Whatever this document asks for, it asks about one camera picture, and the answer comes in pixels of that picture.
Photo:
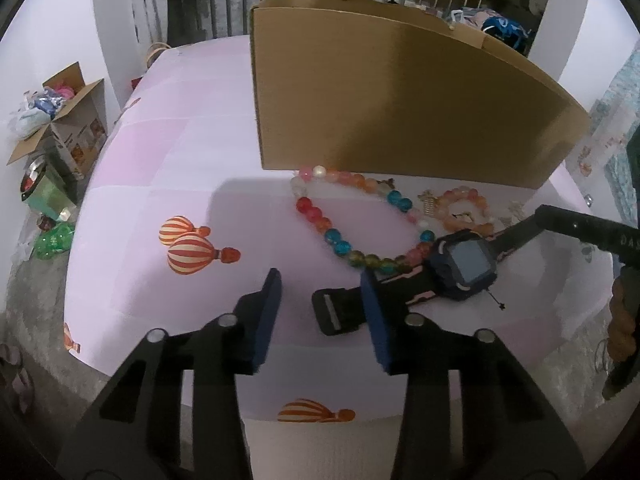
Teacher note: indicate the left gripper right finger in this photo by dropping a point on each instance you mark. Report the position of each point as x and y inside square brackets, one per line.
[471, 411]

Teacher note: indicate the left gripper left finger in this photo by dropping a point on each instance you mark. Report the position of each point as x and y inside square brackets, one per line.
[171, 411]

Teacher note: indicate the black smart watch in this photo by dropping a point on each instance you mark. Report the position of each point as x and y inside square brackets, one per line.
[458, 267]

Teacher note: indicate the brown cardboard box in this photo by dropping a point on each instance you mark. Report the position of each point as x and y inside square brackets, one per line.
[380, 88]

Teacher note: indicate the right hand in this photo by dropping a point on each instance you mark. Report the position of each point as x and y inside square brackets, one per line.
[623, 333]

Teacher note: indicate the teal patterned blanket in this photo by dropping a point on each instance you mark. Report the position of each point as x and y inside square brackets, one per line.
[603, 152]

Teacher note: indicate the gold ladder charm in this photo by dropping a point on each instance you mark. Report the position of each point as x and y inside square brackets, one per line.
[429, 202]

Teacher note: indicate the green plastic bag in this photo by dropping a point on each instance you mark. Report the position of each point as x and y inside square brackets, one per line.
[56, 241]

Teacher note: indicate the pink balloon print bedsheet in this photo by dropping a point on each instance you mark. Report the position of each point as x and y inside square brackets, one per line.
[180, 220]

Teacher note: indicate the wheelchair with blue bag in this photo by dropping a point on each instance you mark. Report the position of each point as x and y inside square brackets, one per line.
[494, 24]

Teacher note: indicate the open cardboard box with clutter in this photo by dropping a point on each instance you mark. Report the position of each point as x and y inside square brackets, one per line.
[61, 121]

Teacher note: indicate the red tote bag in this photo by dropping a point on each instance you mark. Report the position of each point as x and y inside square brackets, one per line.
[155, 50]

